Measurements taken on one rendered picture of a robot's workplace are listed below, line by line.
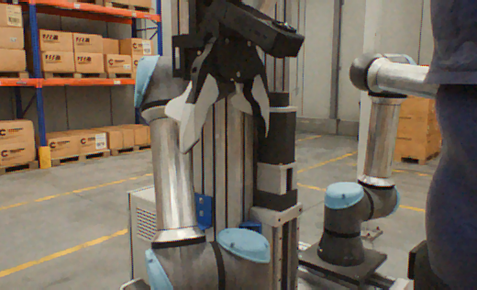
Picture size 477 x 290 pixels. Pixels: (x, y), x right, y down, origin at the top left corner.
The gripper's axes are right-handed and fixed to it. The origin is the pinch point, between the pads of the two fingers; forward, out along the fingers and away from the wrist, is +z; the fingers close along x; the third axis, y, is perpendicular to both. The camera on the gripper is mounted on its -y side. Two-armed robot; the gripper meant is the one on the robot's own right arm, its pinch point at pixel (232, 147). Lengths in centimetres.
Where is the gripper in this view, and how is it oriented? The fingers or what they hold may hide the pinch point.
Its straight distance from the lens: 47.2
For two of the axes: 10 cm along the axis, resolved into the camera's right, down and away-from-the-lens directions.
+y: -7.5, -1.1, 6.5
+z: 0.0, 9.9, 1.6
